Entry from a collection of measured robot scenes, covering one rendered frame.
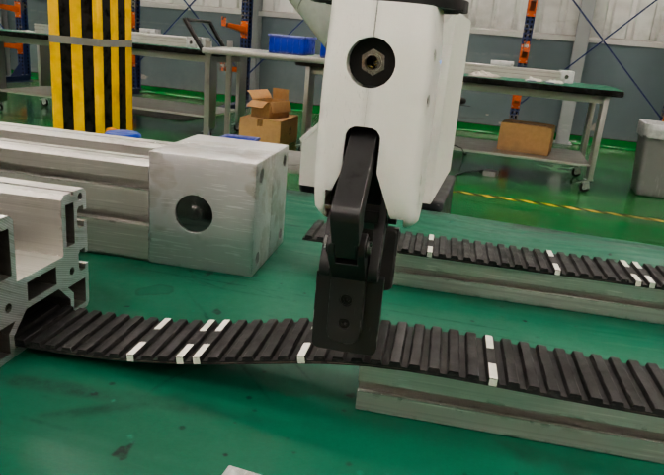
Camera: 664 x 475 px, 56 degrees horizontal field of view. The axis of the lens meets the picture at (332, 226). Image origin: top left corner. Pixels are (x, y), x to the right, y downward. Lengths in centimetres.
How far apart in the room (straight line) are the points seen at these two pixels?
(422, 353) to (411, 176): 12
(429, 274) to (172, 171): 23
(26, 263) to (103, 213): 15
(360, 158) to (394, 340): 13
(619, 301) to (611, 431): 20
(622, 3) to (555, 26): 72
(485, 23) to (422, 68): 768
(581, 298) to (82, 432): 37
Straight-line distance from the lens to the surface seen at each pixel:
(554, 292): 54
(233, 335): 38
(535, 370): 35
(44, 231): 43
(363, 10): 27
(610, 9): 804
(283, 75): 846
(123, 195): 54
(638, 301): 55
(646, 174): 535
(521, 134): 521
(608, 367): 38
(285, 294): 48
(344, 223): 25
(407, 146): 27
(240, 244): 51
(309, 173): 83
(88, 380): 38
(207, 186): 50
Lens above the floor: 97
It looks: 17 degrees down
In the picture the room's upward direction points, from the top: 5 degrees clockwise
